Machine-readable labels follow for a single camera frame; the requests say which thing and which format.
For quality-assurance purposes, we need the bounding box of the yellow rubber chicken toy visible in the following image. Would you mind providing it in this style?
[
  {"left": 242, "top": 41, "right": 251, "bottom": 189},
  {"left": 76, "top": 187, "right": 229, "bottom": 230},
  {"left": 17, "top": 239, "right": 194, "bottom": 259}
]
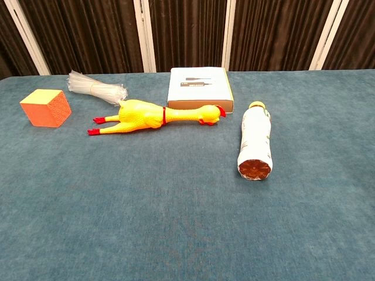
[{"left": 87, "top": 99, "right": 227, "bottom": 136}]

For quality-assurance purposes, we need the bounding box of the white flat product box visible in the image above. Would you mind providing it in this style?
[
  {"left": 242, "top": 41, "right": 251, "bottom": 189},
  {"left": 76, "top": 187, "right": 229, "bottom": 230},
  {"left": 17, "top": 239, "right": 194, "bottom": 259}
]
[{"left": 166, "top": 67, "right": 235, "bottom": 115}]

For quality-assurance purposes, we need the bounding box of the white labelled drink bottle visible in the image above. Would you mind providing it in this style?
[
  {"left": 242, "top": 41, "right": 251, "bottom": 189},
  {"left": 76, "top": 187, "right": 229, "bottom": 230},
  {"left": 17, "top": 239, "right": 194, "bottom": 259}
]
[{"left": 237, "top": 101, "right": 274, "bottom": 181}]

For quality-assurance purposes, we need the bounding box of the blue table cloth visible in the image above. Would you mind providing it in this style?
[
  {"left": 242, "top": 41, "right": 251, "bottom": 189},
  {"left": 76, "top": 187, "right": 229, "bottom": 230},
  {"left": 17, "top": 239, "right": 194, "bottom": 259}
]
[{"left": 0, "top": 68, "right": 375, "bottom": 281}]

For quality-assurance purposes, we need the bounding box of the clear plastic bag bundle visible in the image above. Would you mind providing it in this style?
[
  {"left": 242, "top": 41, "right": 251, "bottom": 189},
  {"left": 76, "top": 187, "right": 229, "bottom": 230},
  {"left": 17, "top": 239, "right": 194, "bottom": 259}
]
[{"left": 67, "top": 70, "right": 129, "bottom": 107}]

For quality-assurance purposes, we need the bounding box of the orange foam cube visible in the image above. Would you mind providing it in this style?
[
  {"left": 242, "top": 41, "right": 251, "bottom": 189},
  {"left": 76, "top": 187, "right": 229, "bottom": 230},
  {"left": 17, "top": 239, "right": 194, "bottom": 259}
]
[{"left": 19, "top": 89, "right": 73, "bottom": 128}]

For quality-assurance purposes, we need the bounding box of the dark brown curtain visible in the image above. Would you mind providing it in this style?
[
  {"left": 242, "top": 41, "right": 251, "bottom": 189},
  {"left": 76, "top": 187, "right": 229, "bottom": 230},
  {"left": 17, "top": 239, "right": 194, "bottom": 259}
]
[{"left": 0, "top": 0, "right": 375, "bottom": 80}]

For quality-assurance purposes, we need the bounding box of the white frame post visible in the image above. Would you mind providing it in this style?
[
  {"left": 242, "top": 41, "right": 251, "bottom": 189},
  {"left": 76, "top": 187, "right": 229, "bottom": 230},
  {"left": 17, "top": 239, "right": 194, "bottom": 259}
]
[
  {"left": 132, "top": 0, "right": 157, "bottom": 73},
  {"left": 221, "top": 0, "right": 237, "bottom": 72},
  {"left": 308, "top": 0, "right": 350, "bottom": 71},
  {"left": 4, "top": 0, "right": 52, "bottom": 76}
]

